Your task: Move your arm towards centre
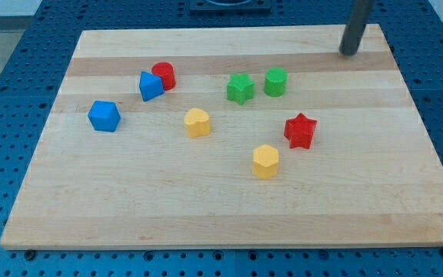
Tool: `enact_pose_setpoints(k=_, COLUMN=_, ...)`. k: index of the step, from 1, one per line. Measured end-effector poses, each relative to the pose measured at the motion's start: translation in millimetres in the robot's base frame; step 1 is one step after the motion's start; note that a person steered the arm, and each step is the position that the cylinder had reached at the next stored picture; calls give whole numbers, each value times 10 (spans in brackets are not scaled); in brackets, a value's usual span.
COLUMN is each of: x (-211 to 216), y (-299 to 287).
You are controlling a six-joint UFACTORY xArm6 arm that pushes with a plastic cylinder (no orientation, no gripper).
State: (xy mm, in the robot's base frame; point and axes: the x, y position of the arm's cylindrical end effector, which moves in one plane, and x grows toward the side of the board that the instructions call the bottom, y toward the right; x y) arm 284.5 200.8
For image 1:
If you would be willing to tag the light wooden board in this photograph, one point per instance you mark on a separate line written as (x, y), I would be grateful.
(371, 178)

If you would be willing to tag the yellow heart block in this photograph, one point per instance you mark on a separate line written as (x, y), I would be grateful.
(197, 123)

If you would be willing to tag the yellow hexagon block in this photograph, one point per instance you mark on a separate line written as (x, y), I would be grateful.
(265, 161)

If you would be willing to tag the green star block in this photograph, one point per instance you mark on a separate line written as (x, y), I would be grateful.
(240, 88)

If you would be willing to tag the red star block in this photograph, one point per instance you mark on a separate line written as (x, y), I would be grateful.
(299, 131)

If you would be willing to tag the green cylinder block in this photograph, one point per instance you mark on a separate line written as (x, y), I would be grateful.
(275, 82)

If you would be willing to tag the blue triangular prism block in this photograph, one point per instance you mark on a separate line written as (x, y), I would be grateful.
(150, 86)

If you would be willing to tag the red cylinder block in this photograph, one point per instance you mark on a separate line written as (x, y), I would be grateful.
(166, 72)

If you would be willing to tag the blue cube block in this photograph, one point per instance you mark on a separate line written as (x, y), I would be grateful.
(104, 116)

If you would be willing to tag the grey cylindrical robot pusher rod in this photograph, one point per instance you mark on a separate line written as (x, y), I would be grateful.
(355, 27)

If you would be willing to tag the blue perforated table plate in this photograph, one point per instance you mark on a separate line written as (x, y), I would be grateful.
(31, 77)

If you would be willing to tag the dark robot base mount plate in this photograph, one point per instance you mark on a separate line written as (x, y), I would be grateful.
(203, 6)

